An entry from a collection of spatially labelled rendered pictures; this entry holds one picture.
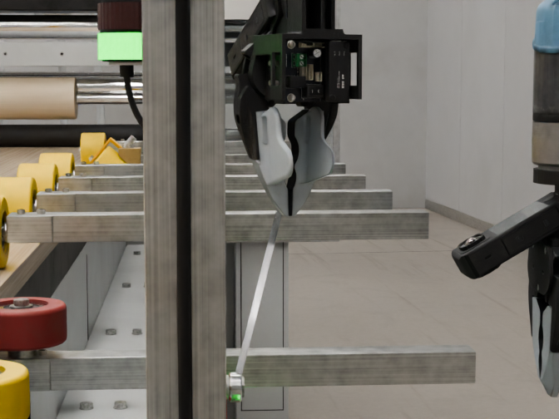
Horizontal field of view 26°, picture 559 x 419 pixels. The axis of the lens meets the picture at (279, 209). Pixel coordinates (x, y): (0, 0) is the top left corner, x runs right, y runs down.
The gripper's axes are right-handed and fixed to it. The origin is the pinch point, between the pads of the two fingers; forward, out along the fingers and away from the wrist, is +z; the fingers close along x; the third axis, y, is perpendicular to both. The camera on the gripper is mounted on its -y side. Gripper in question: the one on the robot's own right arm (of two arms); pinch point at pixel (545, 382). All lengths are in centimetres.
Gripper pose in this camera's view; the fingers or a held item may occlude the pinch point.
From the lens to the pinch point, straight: 116.7
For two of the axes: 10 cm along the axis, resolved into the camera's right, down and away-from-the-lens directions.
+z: 0.0, 9.9, 1.1
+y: 10.0, -0.1, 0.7
